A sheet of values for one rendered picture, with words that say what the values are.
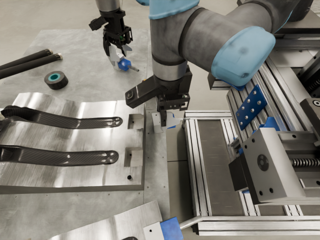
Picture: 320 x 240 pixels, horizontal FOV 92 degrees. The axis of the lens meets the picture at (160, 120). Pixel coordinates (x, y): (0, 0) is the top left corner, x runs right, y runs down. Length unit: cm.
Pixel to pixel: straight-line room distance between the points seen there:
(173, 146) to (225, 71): 120
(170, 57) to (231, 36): 11
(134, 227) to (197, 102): 143
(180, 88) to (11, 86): 74
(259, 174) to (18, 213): 61
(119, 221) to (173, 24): 41
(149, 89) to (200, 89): 147
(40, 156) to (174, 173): 101
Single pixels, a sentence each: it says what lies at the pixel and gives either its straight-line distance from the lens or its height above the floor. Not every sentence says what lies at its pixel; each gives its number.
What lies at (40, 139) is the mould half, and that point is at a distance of 51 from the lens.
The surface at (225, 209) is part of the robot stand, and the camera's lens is 114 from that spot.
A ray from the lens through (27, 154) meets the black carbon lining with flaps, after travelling 51.
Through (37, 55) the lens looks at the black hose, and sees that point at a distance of 97.
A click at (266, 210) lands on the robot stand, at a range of 125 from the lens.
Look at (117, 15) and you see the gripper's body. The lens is 61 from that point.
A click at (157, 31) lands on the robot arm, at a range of 29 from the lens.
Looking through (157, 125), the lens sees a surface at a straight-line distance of 50.
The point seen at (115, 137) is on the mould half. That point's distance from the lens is 45.
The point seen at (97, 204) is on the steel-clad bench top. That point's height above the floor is 80.
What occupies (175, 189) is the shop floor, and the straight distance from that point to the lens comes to 130.
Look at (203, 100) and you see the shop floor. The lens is 173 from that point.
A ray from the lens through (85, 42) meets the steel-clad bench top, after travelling 102.
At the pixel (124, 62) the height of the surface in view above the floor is 84.
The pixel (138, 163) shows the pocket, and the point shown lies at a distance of 44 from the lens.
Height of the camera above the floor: 128
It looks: 57 degrees down
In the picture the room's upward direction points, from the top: straight up
